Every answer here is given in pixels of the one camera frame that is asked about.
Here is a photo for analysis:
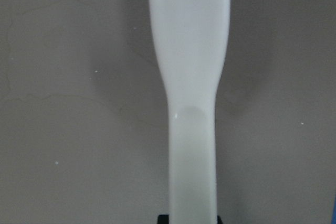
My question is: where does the beige hand brush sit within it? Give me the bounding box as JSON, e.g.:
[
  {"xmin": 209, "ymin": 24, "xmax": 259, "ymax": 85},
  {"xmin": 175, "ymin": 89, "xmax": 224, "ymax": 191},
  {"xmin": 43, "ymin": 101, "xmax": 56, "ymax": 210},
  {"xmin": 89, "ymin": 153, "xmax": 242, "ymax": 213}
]
[{"xmin": 149, "ymin": 0, "xmax": 230, "ymax": 223}]

